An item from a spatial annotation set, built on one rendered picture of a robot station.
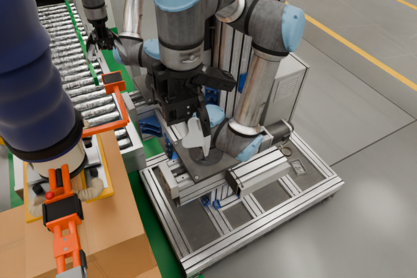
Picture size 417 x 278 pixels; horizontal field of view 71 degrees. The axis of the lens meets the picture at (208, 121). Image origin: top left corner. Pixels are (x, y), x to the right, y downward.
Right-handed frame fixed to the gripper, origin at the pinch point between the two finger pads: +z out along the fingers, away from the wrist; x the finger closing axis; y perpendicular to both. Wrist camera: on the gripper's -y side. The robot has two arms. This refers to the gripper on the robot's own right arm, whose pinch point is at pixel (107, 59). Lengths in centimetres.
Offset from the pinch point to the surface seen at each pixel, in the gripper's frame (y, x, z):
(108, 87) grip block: 4.2, -2.5, 10.6
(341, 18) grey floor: -177, 343, 130
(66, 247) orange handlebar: 67, -26, 10
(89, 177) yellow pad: 37.7, -18.6, 22.4
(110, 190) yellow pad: 46, -13, 23
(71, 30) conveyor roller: -172, -16, 76
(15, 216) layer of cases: 8, -64, 75
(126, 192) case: 41, -8, 35
